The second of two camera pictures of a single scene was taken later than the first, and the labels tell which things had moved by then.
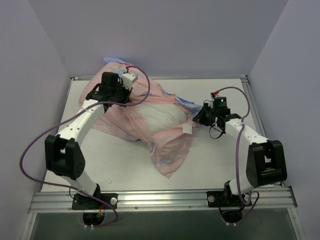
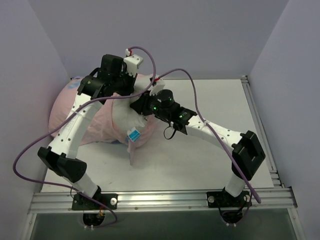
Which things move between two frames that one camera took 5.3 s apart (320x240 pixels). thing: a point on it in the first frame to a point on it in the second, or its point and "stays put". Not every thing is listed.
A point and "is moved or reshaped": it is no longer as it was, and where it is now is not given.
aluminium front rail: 271,199 stays put
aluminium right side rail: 254,104 stays put
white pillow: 161,115 is moved or reshaped
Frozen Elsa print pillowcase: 173,147 to 101,126
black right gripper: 202,116 to 139,104
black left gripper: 115,97 stays put
